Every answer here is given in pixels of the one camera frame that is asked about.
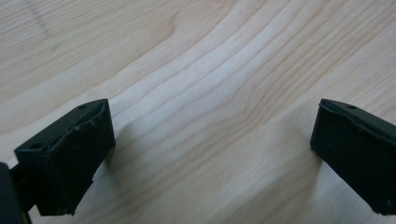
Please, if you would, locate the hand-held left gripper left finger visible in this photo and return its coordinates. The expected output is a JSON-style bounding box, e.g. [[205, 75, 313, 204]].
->
[[13, 98, 117, 217]]

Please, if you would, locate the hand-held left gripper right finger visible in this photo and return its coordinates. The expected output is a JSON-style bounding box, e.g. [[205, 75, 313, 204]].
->
[[309, 98, 396, 216]]

